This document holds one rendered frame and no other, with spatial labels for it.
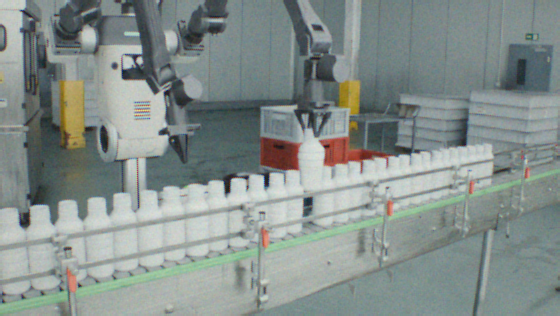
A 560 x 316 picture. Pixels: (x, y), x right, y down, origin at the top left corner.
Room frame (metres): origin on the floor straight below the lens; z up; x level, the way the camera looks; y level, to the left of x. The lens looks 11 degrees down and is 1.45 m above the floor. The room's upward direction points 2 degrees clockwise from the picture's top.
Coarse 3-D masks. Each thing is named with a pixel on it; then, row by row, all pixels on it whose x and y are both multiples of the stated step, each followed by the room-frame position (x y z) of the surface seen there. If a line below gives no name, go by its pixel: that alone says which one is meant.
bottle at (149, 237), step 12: (144, 192) 1.09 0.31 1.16; (156, 192) 1.08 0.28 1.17; (144, 204) 1.06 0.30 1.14; (156, 204) 1.07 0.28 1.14; (144, 216) 1.05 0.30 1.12; (156, 216) 1.06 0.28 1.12; (144, 228) 1.05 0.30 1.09; (156, 228) 1.06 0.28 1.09; (144, 240) 1.05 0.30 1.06; (156, 240) 1.06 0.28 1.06; (144, 264) 1.05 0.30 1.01; (156, 264) 1.06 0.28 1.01
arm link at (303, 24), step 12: (288, 0) 1.42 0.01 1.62; (300, 0) 1.41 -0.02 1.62; (288, 12) 1.42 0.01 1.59; (300, 12) 1.38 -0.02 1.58; (312, 12) 1.40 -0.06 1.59; (300, 24) 1.37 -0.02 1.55; (312, 24) 1.37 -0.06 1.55; (300, 36) 1.38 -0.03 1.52; (312, 36) 1.34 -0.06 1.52; (324, 36) 1.37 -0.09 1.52; (312, 48) 1.35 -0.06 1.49; (324, 48) 1.37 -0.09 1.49
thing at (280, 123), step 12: (264, 108) 3.85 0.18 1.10; (276, 108) 4.01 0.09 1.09; (288, 108) 4.11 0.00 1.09; (336, 108) 4.14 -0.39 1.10; (264, 120) 3.86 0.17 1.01; (276, 120) 3.77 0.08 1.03; (288, 120) 3.70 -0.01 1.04; (336, 120) 3.94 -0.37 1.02; (348, 120) 4.05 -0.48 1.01; (264, 132) 3.86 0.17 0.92; (276, 132) 3.77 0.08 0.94; (288, 132) 3.70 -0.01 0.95; (300, 132) 3.63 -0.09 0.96; (324, 132) 3.84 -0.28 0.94; (336, 132) 3.95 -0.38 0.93
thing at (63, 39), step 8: (56, 16) 1.59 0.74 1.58; (56, 24) 1.53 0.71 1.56; (56, 32) 1.54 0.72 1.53; (64, 32) 1.53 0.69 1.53; (72, 32) 1.55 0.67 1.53; (80, 32) 1.58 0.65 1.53; (56, 40) 1.54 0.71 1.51; (64, 40) 1.55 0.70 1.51; (72, 40) 1.57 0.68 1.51; (80, 40) 1.59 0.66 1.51; (64, 48) 1.56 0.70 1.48
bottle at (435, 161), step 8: (432, 152) 1.76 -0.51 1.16; (440, 152) 1.75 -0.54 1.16; (432, 160) 1.75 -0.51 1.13; (440, 160) 1.75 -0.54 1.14; (432, 176) 1.73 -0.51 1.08; (440, 176) 1.73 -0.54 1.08; (432, 184) 1.73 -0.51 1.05; (440, 184) 1.74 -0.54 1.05; (432, 192) 1.73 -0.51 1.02; (440, 192) 1.74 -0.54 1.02
